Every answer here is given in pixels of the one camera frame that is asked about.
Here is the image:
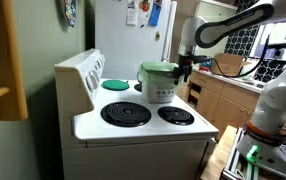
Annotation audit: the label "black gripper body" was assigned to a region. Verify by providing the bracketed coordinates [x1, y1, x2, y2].
[178, 55, 192, 76]

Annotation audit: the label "green trash bin lid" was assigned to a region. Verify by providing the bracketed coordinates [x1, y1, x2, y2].
[139, 61, 177, 72]

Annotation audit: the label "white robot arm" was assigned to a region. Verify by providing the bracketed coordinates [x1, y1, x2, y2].
[174, 0, 286, 178]

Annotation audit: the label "white compost trash bin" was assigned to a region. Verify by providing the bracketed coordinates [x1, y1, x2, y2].
[137, 61, 180, 104]

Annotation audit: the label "green bin liner bag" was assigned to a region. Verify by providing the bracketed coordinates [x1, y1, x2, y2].
[137, 67, 174, 87]

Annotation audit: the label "cardboard box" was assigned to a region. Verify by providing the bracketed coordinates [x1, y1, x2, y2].
[211, 53, 249, 76]

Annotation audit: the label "wooden kitchen cabinets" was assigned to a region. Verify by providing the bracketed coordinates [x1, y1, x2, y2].
[185, 70, 259, 140]

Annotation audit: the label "white refrigerator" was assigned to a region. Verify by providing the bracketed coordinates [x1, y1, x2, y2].
[95, 0, 177, 80]

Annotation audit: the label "blue paper on fridge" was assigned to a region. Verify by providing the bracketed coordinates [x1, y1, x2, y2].
[148, 0, 162, 27]

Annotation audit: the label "green round silicone pad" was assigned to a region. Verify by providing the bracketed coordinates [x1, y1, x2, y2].
[102, 79, 129, 91]

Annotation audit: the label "white paper on fridge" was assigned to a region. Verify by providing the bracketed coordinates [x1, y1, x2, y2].
[127, 0, 138, 26]

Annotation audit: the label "white electric stove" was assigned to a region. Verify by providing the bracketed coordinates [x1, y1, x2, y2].
[54, 49, 218, 180]

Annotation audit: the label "wooden spice shelf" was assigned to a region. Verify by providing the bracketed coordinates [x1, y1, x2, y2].
[0, 0, 28, 121]

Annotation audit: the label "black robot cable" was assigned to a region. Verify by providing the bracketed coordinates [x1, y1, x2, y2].
[199, 34, 271, 79]

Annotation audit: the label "colourful decorative wall plate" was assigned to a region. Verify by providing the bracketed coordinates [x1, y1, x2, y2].
[64, 0, 77, 27]

